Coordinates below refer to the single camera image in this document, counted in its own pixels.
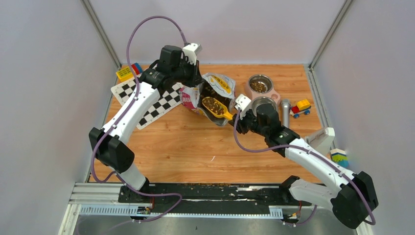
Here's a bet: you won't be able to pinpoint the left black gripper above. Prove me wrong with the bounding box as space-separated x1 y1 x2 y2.
170 57 203 87

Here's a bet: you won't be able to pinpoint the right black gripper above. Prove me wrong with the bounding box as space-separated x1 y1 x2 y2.
229 107 268 138

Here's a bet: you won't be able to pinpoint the pet food bag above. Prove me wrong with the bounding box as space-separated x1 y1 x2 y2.
179 72 236 126

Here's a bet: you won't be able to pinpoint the yellow plastic scoop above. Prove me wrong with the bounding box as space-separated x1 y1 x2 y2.
202 96 233 120

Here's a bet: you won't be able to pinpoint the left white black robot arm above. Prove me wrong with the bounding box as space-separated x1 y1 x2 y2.
89 43 202 202

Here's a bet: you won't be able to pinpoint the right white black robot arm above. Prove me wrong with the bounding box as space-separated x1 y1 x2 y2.
231 104 379 229

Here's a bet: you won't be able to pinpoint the pink double pet bowl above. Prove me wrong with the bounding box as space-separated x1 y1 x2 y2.
244 74 281 111

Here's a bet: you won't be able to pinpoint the checkerboard calibration board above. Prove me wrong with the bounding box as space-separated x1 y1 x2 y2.
111 78 183 130

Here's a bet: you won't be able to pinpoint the silver metal cylinder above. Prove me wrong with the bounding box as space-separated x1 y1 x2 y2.
281 99 291 128

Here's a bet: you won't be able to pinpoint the toy block car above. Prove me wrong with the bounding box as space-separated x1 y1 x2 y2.
290 99 311 118

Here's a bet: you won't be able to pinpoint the yellow red blue block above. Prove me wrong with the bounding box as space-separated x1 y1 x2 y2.
116 63 143 82

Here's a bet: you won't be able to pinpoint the white wedge holder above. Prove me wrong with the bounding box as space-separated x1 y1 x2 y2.
305 127 335 155

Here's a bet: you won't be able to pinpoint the stacked coloured toy blocks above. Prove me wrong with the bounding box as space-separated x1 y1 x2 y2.
330 148 349 168

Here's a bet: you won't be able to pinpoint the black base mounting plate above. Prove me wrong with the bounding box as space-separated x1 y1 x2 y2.
118 183 310 214

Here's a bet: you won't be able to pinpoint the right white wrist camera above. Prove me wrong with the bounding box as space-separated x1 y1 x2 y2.
234 94 251 116

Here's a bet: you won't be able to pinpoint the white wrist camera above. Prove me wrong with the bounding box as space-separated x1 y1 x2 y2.
234 94 251 116
183 43 202 65

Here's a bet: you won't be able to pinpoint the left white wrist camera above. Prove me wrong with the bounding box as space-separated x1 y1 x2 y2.
183 43 202 65

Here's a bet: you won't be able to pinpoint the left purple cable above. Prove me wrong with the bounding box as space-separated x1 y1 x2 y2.
90 15 189 235

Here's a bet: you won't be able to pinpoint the aluminium rail frame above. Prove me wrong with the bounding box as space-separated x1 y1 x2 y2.
58 181 373 235

